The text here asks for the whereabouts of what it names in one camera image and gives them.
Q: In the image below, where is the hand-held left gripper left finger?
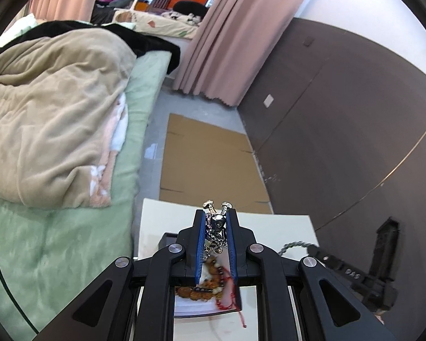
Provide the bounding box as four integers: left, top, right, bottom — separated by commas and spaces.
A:
32, 209, 206, 341

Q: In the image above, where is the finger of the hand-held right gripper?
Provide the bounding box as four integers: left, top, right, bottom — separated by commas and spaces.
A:
307, 245, 344, 271

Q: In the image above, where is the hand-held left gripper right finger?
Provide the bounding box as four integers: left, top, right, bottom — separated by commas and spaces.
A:
225, 209, 400, 341

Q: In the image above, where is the brown bead bracelet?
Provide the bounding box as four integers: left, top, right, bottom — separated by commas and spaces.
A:
176, 259, 232, 301

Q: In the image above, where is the green bead bracelet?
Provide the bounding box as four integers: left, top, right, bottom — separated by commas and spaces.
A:
277, 242, 318, 255

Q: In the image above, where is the red string bracelet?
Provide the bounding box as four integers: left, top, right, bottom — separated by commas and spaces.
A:
215, 266, 249, 329

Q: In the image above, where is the black box with white interior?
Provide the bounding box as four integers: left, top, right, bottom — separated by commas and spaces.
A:
158, 232, 260, 318

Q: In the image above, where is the brown cardboard sheet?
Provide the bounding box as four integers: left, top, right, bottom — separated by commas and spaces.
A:
158, 113, 274, 215

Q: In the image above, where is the pink and white fleece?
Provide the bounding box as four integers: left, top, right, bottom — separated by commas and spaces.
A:
89, 92, 128, 208

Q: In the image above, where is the bed with green sheet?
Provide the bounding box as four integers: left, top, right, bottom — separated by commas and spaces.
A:
0, 51, 173, 341

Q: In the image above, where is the beige blanket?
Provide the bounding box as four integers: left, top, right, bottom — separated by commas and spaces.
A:
0, 26, 137, 208

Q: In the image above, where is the black blanket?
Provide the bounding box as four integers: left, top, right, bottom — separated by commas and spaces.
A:
0, 19, 181, 73

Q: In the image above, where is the white printed quilt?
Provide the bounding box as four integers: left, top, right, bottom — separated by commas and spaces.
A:
112, 9, 199, 39

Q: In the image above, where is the black and white plush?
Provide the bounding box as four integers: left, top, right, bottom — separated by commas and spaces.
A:
161, 10, 204, 25

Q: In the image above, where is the white and green pillow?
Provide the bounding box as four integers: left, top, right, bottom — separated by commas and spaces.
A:
0, 14, 39, 55

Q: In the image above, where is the thin black cable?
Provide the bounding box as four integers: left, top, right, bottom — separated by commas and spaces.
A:
0, 220, 34, 338

